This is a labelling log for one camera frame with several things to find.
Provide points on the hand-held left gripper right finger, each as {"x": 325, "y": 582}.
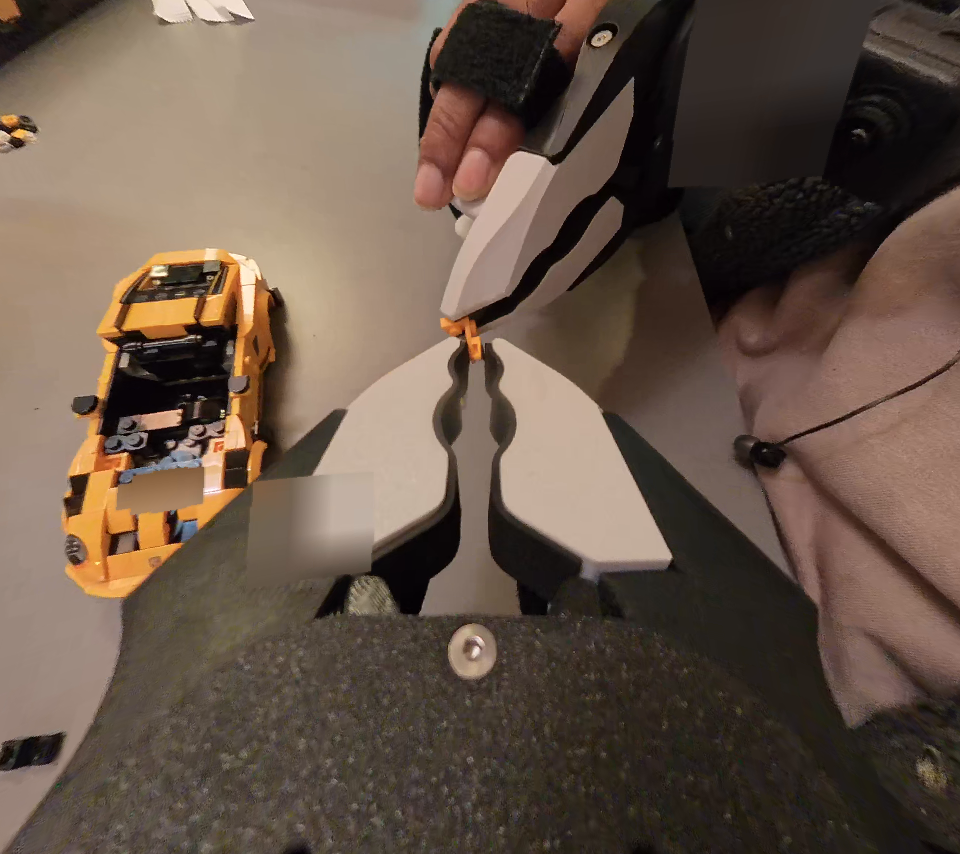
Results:
{"x": 577, "y": 479}

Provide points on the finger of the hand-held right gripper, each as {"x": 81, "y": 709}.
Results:
{"x": 592, "y": 246}
{"x": 525, "y": 216}

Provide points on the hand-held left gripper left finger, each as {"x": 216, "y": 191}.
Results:
{"x": 397, "y": 434}

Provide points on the orange lego bracket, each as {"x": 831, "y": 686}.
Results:
{"x": 465, "y": 329}

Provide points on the yellow lego car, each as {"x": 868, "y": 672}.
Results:
{"x": 187, "y": 314}

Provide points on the scattered small lego pieces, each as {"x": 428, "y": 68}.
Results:
{"x": 30, "y": 750}

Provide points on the clear bag of lego pieces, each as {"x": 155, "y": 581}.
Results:
{"x": 16, "y": 132}

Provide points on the beige sweatshirt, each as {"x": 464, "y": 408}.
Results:
{"x": 885, "y": 531}

